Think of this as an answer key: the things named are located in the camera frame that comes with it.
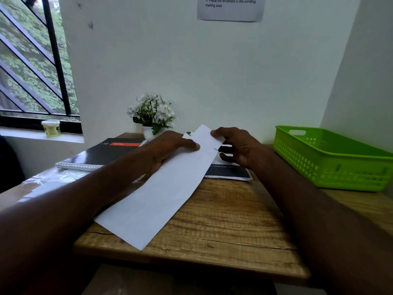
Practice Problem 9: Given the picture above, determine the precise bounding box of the person's right forearm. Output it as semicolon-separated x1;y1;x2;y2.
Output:
251;150;393;295

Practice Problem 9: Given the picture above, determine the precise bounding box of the person's left hand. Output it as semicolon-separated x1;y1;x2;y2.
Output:
144;130;201;174

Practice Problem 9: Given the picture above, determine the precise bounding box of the green plastic basket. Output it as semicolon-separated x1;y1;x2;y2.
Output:
273;125;393;193

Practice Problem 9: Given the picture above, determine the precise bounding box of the printed sheet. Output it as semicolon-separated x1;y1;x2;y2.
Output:
204;152;253;182

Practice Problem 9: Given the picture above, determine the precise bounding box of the white envelope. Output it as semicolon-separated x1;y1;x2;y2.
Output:
93;124;226;251

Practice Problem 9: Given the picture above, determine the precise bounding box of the small cream jar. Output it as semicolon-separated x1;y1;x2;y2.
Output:
41;120;61;138

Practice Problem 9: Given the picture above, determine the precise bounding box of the black spiral notebook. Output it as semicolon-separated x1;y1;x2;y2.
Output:
55;138;147;172

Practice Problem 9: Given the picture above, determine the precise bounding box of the white window sill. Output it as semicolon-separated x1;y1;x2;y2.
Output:
0;127;84;144

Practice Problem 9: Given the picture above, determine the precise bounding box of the white flower plant in pot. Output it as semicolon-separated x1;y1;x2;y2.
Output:
126;92;176;142

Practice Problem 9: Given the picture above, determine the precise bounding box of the person's right hand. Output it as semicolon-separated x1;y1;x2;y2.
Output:
210;127;268;171

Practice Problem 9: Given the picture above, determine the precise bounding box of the black window grille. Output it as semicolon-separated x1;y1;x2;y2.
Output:
0;0;84;135

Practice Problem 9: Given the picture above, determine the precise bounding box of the paper notice sheet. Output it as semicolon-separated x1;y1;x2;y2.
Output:
197;0;267;23

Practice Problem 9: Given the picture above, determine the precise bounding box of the clear plastic sleeve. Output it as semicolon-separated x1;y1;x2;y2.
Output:
18;168;93;202

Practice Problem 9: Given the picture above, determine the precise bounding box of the black backpack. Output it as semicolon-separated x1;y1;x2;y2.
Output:
0;135;25;194

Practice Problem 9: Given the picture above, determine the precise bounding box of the person's left forearm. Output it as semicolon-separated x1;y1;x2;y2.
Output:
0;147;154;295

